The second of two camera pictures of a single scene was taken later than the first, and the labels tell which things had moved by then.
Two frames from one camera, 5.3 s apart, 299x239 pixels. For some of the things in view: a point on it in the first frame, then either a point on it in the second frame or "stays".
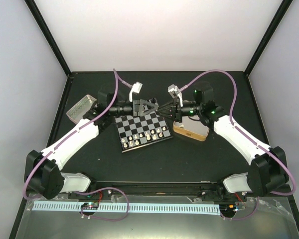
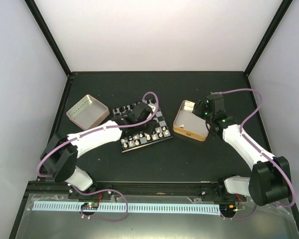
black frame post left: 49,35 stays
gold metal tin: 192,126 stays
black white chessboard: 137,131 stays
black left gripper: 138,107 → 150,130
